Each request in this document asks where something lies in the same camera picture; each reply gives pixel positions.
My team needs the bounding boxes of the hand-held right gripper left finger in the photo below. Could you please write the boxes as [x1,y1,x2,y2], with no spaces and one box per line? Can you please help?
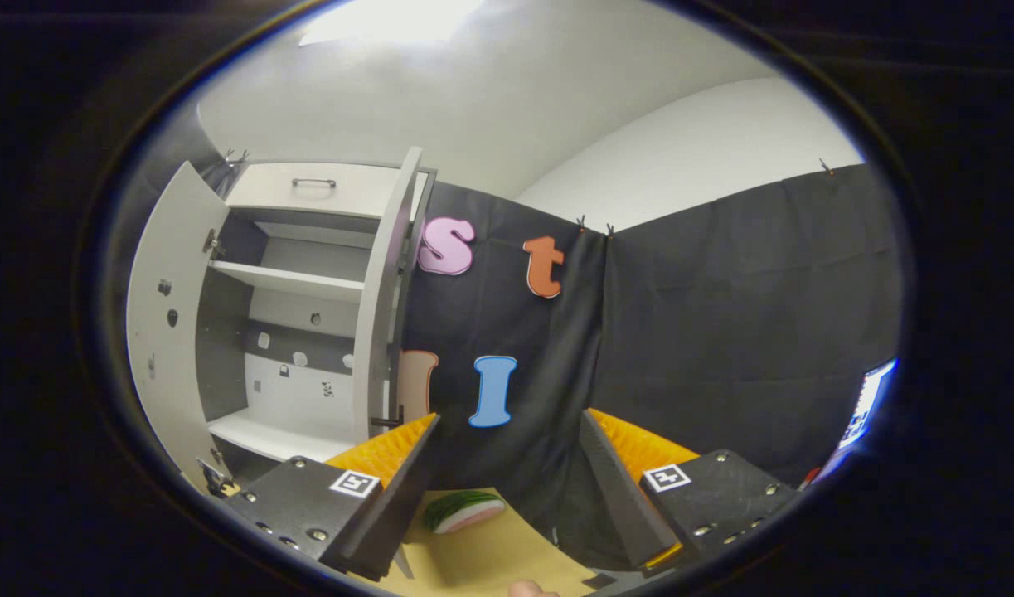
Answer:
[221,412,443,583]

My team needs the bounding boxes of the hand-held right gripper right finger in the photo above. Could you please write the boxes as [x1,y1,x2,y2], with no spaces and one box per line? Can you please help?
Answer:
[578,408,799,580]

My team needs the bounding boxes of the watermelon slice coaster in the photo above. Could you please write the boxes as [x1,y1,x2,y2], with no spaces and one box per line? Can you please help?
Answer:
[424,490,506,534]

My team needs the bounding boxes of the white cabinet door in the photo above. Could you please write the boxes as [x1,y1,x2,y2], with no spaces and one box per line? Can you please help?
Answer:
[125,161,235,492]
[352,147,426,446]

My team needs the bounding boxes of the grey and white cabinet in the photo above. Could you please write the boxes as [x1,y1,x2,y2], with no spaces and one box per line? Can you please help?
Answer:
[196,162,438,465]

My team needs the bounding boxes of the white cabinet shelf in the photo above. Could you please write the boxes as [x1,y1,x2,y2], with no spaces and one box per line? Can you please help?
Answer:
[211,260,366,303]

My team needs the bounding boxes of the lit computer screen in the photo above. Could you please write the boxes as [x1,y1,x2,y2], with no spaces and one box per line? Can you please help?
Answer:
[837,357,900,453]

